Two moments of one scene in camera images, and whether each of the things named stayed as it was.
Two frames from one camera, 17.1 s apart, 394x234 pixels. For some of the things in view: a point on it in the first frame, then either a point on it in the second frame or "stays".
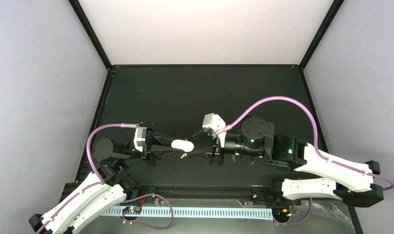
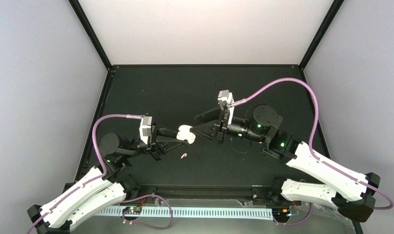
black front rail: (206, 191) stays
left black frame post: (80, 12) stays
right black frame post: (328, 19) stays
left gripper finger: (162, 140) to (166, 132)
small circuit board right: (281, 212) stays
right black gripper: (208, 154) to (217, 123)
